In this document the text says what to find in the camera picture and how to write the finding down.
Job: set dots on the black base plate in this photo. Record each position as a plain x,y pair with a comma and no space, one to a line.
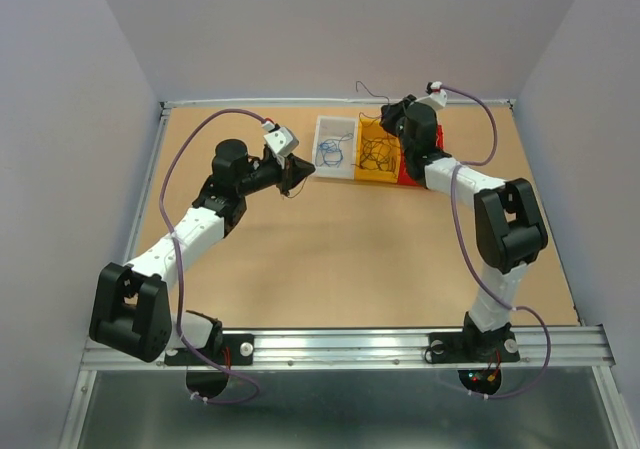
225,349
468,347

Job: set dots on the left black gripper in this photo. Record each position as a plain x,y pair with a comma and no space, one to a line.
295,171

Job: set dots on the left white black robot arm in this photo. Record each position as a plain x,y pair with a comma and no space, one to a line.
131,311

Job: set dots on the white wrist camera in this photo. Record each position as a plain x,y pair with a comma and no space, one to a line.
279,139
435,96

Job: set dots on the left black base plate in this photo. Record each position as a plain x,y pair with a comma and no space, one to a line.
225,349

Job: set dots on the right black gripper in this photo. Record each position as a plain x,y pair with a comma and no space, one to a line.
394,111

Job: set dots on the aluminium front rail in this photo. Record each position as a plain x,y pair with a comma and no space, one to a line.
361,349

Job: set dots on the white plastic bin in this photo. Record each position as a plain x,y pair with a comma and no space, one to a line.
334,147

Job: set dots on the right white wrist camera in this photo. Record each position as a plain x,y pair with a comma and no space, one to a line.
435,96

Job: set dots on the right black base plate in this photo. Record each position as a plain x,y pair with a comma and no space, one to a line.
468,347

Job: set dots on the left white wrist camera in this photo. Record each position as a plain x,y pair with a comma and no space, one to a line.
279,139

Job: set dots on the red plastic bin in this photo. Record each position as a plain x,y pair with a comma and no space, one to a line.
404,178

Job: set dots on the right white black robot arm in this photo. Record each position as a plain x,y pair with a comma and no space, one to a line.
509,230

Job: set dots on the yellow plastic bin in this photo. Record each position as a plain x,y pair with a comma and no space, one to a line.
377,154

